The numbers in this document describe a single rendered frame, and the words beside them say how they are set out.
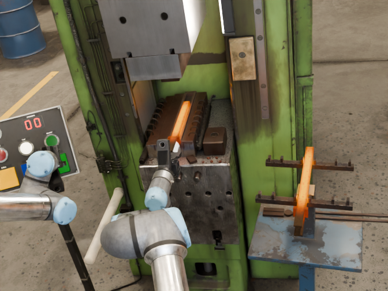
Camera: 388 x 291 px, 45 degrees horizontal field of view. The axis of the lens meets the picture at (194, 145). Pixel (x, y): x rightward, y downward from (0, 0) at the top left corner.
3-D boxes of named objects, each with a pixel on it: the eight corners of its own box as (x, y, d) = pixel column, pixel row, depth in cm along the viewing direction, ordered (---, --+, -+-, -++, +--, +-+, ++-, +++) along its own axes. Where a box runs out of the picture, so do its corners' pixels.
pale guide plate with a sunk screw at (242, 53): (256, 79, 180) (252, 38, 170) (232, 81, 181) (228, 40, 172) (256, 77, 181) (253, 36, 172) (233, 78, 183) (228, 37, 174)
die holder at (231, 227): (239, 244, 206) (229, 164, 182) (157, 243, 214) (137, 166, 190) (246, 168, 252) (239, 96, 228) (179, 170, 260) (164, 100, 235)
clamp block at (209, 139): (224, 155, 187) (223, 142, 184) (204, 156, 189) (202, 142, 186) (227, 139, 197) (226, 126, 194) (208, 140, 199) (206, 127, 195)
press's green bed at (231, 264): (247, 310, 232) (239, 244, 207) (175, 307, 240) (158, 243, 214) (252, 231, 277) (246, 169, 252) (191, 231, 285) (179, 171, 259)
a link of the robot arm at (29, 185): (28, 218, 134) (41, 182, 135) (7, 206, 141) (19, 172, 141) (49, 220, 141) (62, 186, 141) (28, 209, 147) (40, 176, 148)
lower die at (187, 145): (196, 156, 190) (192, 139, 185) (149, 157, 194) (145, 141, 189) (208, 105, 224) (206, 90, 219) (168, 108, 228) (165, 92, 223)
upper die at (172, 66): (182, 78, 170) (178, 53, 165) (130, 81, 175) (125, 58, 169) (198, 36, 205) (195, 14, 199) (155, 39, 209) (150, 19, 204)
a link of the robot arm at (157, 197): (145, 215, 160) (140, 196, 155) (153, 194, 169) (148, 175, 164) (167, 215, 158) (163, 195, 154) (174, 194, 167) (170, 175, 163)
